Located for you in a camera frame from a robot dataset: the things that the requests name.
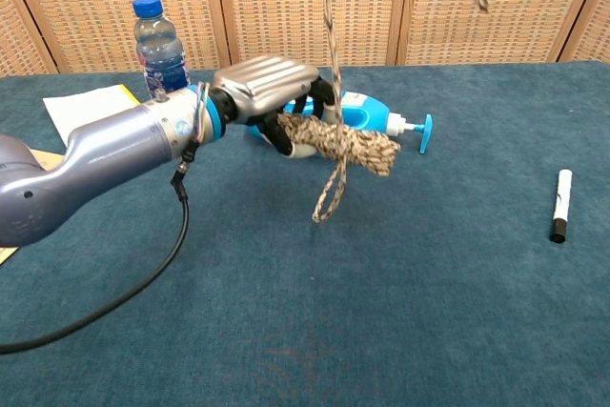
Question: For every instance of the white notepad yellow spine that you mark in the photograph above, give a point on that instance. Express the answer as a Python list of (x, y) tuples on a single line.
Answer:
[(90, 104)]

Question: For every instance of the white black-capped marker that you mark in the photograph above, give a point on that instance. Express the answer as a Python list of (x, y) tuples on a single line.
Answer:
[(562, 197)]

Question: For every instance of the clear blue-capped water bottle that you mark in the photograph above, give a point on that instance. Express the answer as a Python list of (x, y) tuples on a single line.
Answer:
[(159, 49)]

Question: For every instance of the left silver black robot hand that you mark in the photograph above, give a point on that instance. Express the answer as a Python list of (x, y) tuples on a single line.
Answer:
[(267, 85)]

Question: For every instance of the blue pump dispenser bottle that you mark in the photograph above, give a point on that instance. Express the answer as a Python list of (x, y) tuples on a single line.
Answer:
[(374, 114)]

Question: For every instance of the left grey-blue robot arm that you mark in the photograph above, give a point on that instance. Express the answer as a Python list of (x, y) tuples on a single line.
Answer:
[(109, 154)]

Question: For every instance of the woven rattan folding screen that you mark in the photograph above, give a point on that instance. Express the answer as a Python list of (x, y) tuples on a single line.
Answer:
[(271, 6)]

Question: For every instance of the teal table cloth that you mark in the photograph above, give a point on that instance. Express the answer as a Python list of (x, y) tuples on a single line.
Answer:
[(357, 292)]

